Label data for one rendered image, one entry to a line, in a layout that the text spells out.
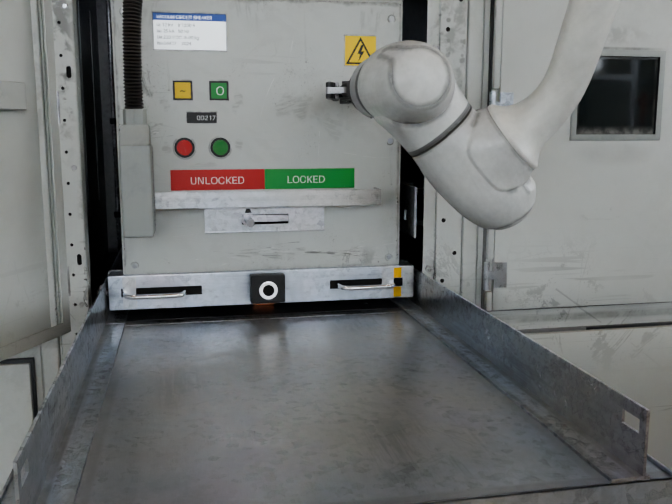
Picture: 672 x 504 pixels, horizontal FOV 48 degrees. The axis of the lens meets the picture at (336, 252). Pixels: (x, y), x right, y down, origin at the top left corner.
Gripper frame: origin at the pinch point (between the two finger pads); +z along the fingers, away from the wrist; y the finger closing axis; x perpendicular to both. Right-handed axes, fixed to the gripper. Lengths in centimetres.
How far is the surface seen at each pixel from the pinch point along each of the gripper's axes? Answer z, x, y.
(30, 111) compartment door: -2, -3, -51
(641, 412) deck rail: -68, -32, 13
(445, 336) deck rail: -19.0, -38.0, 11.5
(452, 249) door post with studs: -0.5, -27.3, 19.2
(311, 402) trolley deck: -42, -38, -14
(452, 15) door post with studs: -0.4, 13.3, 18.2
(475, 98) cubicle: -0.4, -0.6, 22.8
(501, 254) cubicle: -2.4, -28.2, 27.8
